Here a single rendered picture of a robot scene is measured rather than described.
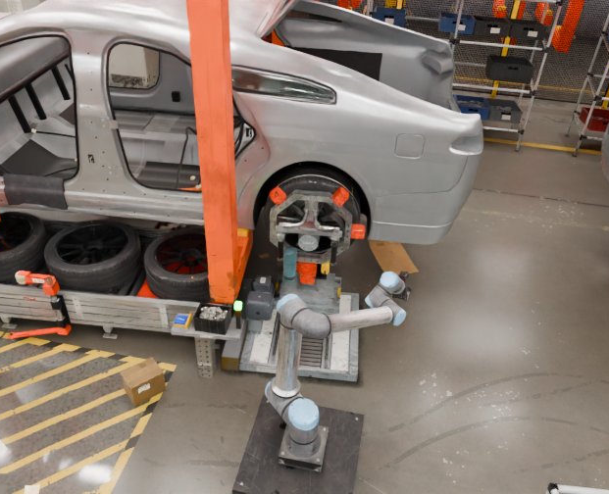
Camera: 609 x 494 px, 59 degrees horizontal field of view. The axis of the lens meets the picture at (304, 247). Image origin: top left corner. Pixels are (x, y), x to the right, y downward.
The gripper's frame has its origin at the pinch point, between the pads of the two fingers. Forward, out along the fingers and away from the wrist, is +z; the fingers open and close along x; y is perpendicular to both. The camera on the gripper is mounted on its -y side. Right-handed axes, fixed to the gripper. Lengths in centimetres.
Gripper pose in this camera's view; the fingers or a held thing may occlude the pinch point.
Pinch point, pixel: (407, 291)
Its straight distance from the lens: 322.1
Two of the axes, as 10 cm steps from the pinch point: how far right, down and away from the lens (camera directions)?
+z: 4.2, 3.2, 8.5
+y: -2.6, 9.4, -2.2
